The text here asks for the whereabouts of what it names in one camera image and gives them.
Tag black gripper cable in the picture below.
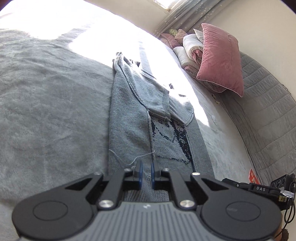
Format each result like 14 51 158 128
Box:
283 196 296 232

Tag folded white pink quilt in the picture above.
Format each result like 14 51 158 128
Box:
160 29 232 93

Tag grey quilted headboard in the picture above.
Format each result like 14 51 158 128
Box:
219 53 295 184

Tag small white paper tag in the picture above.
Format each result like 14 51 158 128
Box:
211 115 217 124

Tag grey knitted cat sweater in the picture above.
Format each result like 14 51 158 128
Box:
108 53 214 202

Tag grey bed sheet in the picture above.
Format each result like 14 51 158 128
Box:
1 1 252 240

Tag orange red paper card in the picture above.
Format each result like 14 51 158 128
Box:
248 169 260 184

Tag pink velvet pillow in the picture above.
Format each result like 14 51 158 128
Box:
197 23 244 97

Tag floral curtain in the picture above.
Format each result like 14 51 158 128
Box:
152 1 222 38

